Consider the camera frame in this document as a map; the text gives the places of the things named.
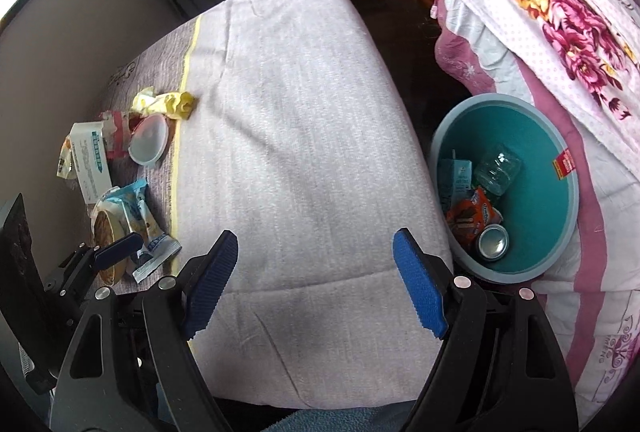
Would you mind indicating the teal plastic bin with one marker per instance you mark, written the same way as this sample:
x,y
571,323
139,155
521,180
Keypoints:
x,y
535,192

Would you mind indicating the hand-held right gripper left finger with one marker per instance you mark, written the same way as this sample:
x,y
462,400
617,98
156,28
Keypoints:
x,y
210,282

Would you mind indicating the red snack packet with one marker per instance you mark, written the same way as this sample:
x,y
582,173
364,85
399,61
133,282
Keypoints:
x,y
116,131

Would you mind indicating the white strawberry drink can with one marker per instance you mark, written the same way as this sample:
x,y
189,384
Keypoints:
x,y
492,243

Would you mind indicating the round clear plastic lid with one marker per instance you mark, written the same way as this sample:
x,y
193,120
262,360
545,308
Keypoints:
x,y
149,141

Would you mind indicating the blue fleece cloth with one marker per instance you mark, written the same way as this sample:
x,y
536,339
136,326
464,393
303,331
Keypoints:
x,y
340,419

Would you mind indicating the light blue drink carton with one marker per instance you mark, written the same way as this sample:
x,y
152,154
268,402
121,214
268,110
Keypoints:
x,y
455,182

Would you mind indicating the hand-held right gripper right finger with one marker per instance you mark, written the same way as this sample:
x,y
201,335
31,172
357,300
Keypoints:
x,y
420,282

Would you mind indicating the white medicine box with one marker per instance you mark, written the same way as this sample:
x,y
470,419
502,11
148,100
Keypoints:
x,y
90,161

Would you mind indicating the small yellow sachet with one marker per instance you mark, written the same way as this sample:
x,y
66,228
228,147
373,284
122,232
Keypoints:
x,y
64,159

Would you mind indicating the grey bed blanket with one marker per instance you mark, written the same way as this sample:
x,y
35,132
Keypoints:
x,y
300,136

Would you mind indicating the pink floral quilt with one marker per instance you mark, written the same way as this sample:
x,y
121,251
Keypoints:
x,y
575,36

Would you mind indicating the orange snack packet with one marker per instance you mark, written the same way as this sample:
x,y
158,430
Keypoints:
x,y
470,217

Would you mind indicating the yellow wrapper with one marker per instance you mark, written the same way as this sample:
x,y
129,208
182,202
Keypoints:
x,y
172,104

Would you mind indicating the blue white snack packet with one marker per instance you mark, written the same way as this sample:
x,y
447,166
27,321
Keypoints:
x,y
135,207

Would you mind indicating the clear plastic water bottle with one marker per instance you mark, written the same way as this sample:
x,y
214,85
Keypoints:
x,y
497,171

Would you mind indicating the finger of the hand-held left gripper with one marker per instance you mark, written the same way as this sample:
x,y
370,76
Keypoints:
x,y
120,248

